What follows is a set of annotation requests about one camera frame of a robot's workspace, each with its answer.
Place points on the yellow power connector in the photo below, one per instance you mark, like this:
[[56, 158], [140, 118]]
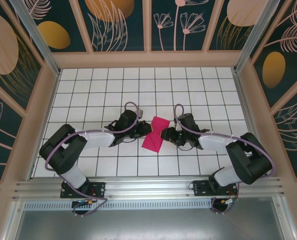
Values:
[[89, 201], [223, 200]]

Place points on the grey metal sheet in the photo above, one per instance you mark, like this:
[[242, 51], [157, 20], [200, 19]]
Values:
[[148, 225]]

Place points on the aluminium mounting rail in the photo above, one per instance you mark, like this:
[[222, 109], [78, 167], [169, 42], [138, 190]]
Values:
[[148, 187]]

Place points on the aluminium side rail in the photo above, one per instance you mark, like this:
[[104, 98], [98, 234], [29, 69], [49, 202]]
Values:
[[32, 173], [244, 105]]

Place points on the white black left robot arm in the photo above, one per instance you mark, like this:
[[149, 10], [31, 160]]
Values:
[[96, 138]]

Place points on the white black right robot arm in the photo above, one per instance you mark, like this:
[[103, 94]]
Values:
[[213, 141]]

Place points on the pink cloth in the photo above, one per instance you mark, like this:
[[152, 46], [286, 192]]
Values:
[[153, 146]]

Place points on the aluminium corner post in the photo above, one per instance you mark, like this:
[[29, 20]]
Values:
[[35, 32], [259, 32]]

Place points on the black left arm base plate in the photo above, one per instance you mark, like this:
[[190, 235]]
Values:
[[99, 188]]

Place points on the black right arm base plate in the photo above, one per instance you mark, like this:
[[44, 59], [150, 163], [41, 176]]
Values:
[[201, 188]]

